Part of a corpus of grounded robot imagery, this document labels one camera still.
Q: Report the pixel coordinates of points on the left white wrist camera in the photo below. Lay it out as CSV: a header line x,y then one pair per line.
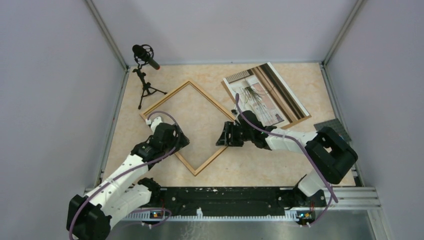
x,y
153,122

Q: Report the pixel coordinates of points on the printed photo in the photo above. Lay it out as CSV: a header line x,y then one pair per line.
x,y
265,73

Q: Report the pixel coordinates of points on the aluminium front rail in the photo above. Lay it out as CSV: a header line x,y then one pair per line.
x,y
341,198

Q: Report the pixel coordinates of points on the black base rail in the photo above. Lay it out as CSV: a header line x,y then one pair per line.
x,y
234,201

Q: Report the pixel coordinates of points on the black microphone on tripod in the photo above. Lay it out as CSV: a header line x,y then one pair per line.
x,y
144,55

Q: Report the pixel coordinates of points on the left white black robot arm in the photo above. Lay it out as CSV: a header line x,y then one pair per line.
x,y
92,216

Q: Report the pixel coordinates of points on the brown cardboard backing board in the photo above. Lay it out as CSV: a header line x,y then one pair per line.
x,y
270,107

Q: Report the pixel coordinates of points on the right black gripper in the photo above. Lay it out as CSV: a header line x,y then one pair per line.
x,y
224,139

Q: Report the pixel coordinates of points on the dark grey mat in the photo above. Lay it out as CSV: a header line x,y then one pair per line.
x,y
336,125

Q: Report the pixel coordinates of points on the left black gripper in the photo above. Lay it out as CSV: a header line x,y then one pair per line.
x,y
180,141

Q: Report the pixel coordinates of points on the wooden picture frame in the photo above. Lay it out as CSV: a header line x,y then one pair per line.
x,y
201,118

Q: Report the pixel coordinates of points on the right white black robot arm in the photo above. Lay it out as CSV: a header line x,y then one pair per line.
x,y
329,154

